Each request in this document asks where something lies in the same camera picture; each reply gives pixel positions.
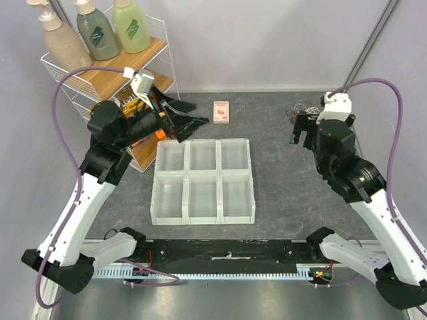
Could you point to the beige pump bottle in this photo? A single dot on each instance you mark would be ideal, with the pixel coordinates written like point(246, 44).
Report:
point(61, 39)

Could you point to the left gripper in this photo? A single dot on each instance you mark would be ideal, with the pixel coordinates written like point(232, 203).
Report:
point(185, 126)

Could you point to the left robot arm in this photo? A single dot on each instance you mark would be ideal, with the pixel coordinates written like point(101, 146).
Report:
point(61, 257)

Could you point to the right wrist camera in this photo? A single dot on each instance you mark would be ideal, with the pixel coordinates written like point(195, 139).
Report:
point(336, 107)

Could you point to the white sponge box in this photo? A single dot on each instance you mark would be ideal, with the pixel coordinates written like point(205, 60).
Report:
point(221, 112)

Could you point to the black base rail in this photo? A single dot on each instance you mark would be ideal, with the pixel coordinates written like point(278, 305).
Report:
point(226, 255)

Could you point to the dark green pump bottle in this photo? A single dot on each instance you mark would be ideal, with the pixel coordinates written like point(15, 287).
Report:
point(96, 31)

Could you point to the white wire shelf rack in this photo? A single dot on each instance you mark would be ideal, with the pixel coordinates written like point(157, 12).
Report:
point(91, 87)

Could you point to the light green pump bottle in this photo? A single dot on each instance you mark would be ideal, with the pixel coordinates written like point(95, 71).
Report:
point(130, 25)

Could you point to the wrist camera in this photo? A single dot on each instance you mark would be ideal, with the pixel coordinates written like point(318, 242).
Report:
point(336, 107)
point(141, 83)

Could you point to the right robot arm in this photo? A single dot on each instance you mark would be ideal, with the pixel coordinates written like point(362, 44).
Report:
point(399, 275)

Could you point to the yellow candy bag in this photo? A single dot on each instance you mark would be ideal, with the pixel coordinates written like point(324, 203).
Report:
point(131, 105)

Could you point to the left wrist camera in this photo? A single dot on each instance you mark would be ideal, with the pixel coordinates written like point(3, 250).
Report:
point(141, 83)

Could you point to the white compartment tray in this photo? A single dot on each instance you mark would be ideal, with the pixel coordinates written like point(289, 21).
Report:
point(203, 182)

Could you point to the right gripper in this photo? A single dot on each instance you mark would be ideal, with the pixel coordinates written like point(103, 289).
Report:
point(301, 126)

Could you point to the slotted cable duct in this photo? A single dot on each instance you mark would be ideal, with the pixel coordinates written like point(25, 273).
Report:
point(126, 271)

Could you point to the orange snack box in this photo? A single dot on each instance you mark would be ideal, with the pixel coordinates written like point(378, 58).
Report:
point(160, 134)

